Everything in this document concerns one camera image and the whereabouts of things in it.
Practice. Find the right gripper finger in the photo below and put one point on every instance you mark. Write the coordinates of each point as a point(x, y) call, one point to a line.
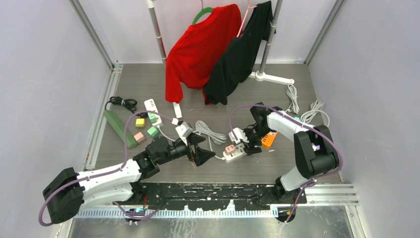
point(249, 150)
point(246, 136)

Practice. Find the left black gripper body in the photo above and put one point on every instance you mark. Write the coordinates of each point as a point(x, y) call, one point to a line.
point(190, 153)

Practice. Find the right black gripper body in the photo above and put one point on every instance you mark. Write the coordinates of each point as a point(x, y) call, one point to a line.
point(258, 133)

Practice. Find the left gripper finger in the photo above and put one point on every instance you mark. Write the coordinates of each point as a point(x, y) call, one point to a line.
point(195, 139)
point(201, 156)

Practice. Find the orange power strip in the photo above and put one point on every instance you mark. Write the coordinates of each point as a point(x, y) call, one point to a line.
point(268, 139)

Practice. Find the white power strip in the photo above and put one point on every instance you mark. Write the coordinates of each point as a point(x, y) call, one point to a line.
point(151, 106)
point(239, 152)

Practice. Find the pink plug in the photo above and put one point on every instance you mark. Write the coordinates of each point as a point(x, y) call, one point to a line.
point(139, 137)
point(230, 149)

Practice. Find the yellow plug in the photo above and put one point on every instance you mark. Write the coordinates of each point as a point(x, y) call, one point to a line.
point(140, 123)

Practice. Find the green power strip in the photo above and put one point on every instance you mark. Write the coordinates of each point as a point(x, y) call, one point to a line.
point(119, 127)

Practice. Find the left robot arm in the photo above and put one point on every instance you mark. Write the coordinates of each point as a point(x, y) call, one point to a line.
point(71, 192)

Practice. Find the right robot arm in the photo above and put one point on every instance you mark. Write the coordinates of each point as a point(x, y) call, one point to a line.
point(314, 153)

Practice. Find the clothes rack right pole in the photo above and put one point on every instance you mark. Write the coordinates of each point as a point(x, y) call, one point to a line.
point(260, 74)

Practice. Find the clothes rack pole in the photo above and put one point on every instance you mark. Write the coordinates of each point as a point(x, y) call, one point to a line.
point(158, 36)
point(260, 74)

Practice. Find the black shirt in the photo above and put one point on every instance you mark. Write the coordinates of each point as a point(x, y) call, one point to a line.
point(237, 62)

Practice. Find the red shirt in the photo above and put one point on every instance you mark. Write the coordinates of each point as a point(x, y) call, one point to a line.
point(192, 58)

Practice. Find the pink hanger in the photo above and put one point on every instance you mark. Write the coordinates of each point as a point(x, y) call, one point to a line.
point(245, 17)

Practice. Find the green hanger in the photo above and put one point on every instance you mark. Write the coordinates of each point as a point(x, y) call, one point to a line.
point(201, 13)

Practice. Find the clothes rack left pole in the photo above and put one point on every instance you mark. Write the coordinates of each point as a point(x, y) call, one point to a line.
point(158, 36)

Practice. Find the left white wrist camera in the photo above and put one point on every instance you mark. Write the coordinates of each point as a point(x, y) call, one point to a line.
point(183, 129)

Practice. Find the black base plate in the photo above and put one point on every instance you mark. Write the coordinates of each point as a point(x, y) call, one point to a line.
point(209, 196)

